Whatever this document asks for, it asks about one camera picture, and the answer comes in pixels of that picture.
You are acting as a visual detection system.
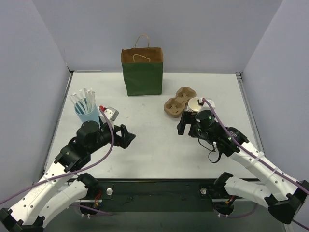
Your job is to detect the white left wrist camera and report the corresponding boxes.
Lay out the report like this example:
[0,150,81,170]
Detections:
[98,106,119,128]

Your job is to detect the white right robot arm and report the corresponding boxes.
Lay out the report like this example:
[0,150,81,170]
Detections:
[177,110,309,224]

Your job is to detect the brown pulp cup carrier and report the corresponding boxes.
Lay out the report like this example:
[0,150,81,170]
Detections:
[164,87,197,118]

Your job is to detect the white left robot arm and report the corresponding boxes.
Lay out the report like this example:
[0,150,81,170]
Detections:
[0,121,136,232]

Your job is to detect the stack of paper cups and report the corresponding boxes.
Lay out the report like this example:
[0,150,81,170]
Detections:
[187,97,203,113]

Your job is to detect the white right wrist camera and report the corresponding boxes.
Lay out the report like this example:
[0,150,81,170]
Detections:
[197,97,215,108]

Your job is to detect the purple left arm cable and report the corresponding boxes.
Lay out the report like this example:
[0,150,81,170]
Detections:
[0,108,114,206]

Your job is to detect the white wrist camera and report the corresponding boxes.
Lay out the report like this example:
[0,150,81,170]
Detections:
[197,97,215,108]
[98,106,119,128]

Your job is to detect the blue straw holder cup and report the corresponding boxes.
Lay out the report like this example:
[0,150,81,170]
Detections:
[74,103,100,124]

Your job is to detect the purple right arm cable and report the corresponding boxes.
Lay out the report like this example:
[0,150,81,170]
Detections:
[202,98,309,196]

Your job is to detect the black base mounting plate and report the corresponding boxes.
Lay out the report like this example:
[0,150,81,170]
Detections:
[79,178,244,213]

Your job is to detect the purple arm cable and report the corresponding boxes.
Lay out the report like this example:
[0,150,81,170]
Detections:
[0,108,114,206]
[202,98,309,196]

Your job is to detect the green paper bag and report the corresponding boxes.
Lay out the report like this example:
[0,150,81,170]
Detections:
[121,46,164,96]

